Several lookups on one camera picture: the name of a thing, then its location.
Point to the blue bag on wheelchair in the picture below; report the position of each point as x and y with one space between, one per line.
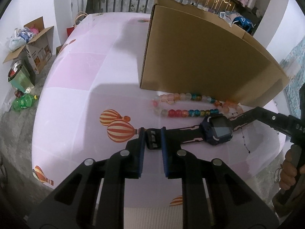
244 23

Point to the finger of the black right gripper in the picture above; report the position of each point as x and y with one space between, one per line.
244 119

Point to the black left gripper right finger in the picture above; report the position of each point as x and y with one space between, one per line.
181 164

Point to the black pink kids smartwatch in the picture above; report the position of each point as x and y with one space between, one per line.
214 129

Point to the open cardboard box with bags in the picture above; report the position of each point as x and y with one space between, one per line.
38 50

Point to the green paper gift bag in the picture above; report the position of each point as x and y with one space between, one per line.
19 77

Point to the person's right hand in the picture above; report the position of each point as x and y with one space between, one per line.
288 173

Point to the green plastic soda bottle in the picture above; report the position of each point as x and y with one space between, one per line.
24 102

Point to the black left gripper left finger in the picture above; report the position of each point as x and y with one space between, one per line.
125 164

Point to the red paper shopping bag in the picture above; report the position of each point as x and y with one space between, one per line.
78 16

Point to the large brown cardboard box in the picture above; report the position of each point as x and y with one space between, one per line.
189 50

